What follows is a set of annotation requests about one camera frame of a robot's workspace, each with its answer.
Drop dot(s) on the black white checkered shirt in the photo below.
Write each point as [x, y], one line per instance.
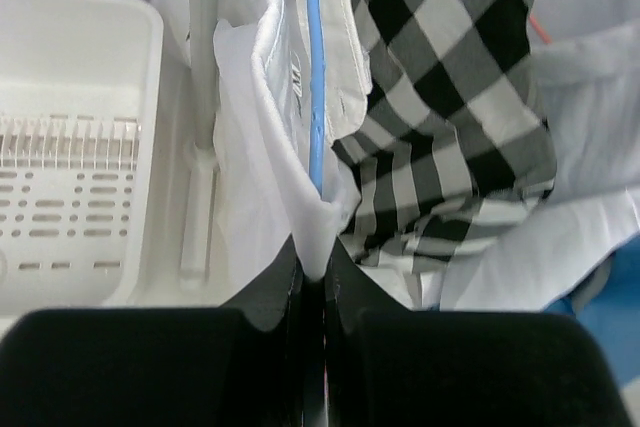
[455, 149]

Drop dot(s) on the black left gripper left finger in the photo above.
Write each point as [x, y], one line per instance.
[243, 363]

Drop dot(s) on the clothes rack with metal poles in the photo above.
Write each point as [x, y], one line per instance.
[195, 258]

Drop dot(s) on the blue wire hanger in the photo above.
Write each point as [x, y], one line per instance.
[318, 93]

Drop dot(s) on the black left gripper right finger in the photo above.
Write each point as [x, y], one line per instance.
[388, 365]

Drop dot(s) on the light grey white shirt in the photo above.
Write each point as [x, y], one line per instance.
[586, 56]

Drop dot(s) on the blue shirt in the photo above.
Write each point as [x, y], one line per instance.
[606, 304]

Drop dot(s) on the white plastic basket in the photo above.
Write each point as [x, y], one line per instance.
[79, 100]

